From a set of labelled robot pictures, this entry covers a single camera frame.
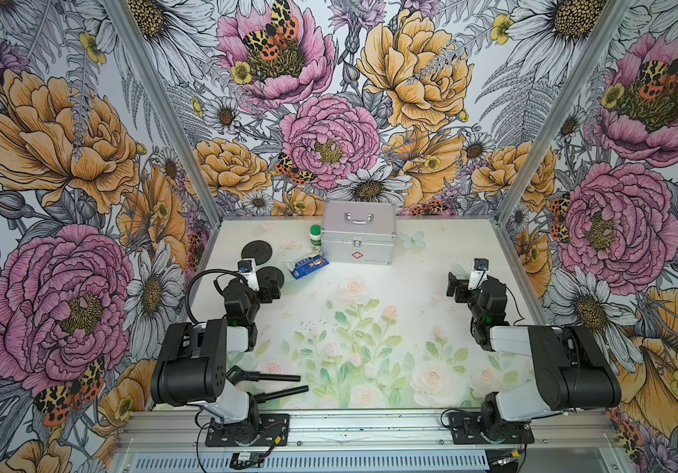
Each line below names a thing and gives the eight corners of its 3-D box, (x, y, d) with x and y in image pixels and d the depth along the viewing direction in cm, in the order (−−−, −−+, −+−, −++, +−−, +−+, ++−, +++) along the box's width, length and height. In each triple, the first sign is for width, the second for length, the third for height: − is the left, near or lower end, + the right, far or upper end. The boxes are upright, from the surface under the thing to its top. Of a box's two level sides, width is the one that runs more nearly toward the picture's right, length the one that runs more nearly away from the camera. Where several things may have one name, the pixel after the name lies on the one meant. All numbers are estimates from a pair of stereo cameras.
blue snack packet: (295, 281, 104) (293, 276, 102) (289, 272, 107) (287, 266, 105) (327, 265, 109) (326, 260, 106) (320, 257, 112) (319, 251, 109)
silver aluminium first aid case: (323, 266, 109) (321, 234, 96) (327, 214, 126) (325, 181, 114) (393, 266, 109) (399, 235, 96) (386, 214, 127) (391, 181, 114)
